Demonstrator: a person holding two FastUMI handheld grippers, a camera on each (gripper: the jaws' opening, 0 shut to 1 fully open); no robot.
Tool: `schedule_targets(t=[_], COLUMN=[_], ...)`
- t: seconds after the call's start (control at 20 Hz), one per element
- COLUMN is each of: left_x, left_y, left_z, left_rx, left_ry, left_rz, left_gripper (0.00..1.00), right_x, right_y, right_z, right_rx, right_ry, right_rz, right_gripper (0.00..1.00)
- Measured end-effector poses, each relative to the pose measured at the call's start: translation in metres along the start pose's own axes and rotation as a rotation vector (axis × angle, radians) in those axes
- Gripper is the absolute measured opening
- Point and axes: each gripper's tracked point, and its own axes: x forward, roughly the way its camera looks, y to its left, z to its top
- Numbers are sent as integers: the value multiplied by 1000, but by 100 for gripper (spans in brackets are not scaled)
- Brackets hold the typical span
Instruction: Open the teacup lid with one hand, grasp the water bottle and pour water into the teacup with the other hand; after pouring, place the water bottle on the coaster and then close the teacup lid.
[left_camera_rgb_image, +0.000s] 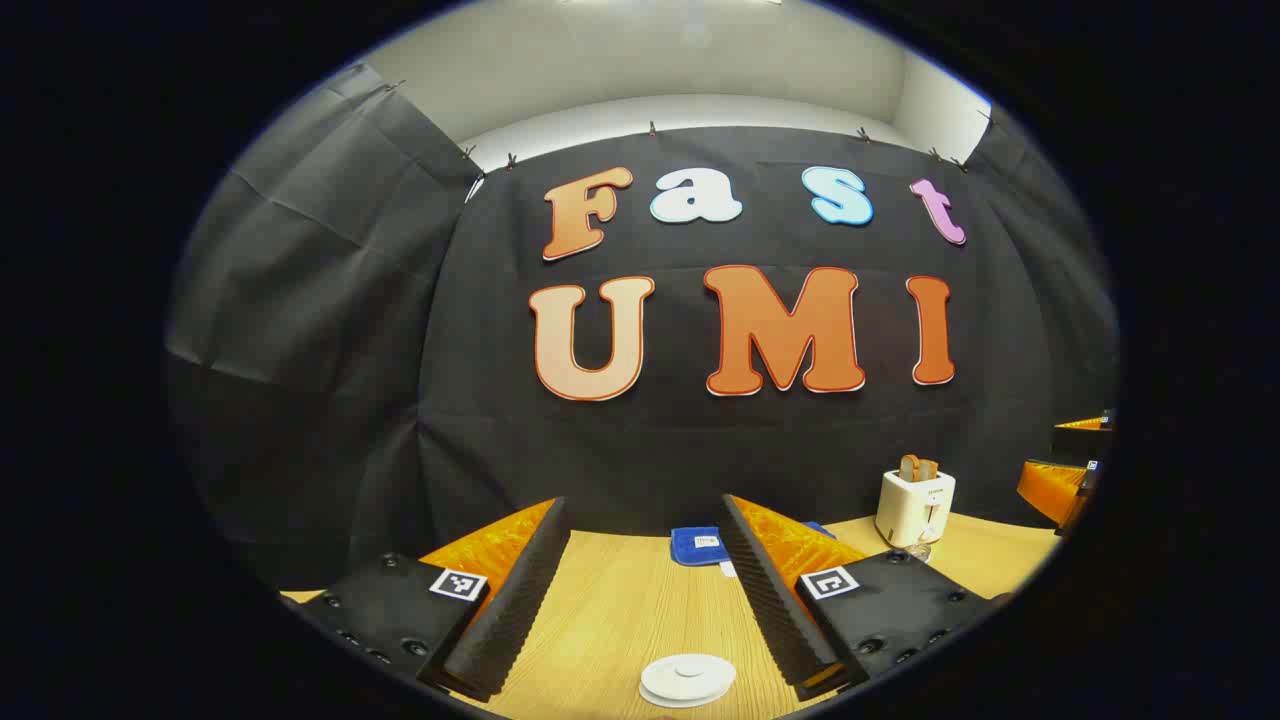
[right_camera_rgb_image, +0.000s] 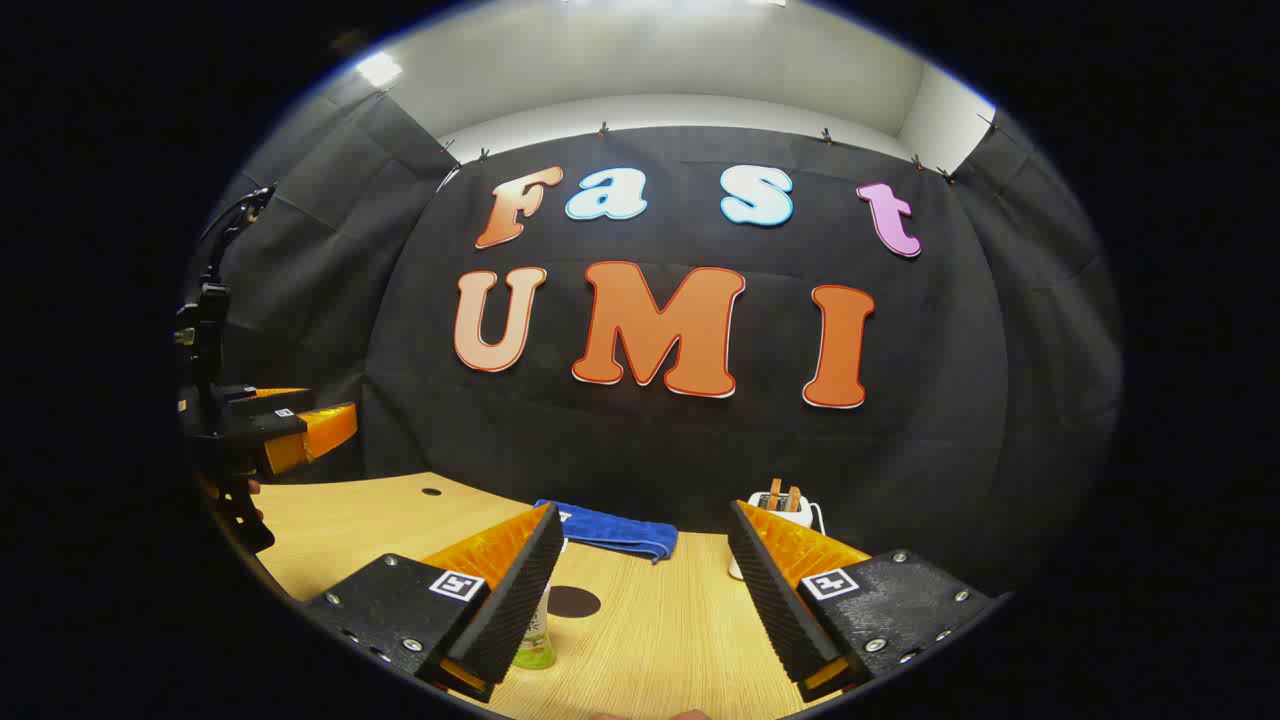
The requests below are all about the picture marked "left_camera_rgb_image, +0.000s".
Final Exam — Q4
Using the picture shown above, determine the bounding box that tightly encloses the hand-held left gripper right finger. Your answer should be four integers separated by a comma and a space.
720, 494, 1001, 701

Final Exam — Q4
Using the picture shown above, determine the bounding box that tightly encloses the white toaster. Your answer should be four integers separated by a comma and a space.
875, 468, 957, 548

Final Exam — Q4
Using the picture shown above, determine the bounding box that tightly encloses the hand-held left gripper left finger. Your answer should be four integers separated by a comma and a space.
280, 497, 571, 703

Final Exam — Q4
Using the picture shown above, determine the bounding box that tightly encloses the blue folded towel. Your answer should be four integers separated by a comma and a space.
670, 521, 837, 568

